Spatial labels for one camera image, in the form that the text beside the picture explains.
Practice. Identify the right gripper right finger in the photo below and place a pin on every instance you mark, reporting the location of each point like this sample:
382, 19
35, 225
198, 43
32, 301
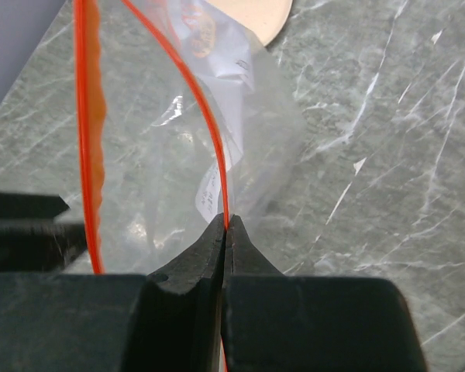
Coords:
275, 322

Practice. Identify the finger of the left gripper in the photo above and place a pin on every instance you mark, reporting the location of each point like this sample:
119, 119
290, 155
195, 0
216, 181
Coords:
31, 239

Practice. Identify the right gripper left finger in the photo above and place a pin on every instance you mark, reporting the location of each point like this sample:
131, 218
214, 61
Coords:
168, 320

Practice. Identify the clear orange zip top bag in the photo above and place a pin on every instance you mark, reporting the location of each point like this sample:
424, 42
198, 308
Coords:
183, 115

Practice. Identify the pink and cream plate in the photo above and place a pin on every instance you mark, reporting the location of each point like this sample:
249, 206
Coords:
265, 18

